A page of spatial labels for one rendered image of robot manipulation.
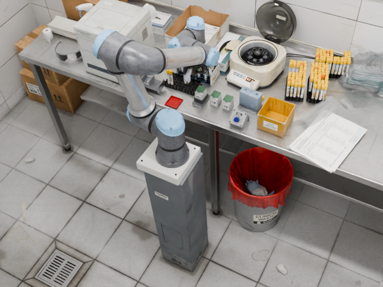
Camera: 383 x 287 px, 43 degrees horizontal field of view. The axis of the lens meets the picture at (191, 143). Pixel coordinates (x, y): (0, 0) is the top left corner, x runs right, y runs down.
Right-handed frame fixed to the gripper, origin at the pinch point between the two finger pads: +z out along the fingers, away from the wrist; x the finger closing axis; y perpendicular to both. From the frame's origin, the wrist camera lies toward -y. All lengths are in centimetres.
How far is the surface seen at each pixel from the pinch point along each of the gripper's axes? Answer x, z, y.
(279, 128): 25.7, 6.8, 37.8
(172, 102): -13.3, 12.0, -0.6
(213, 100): 4.5, 7.6, 9.3
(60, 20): -56, 8, -85
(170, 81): -10.8, 8.1, -11.4
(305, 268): 37, 100, 66
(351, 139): 55, 11, 52
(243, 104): 17.7, 10.3, 14.5
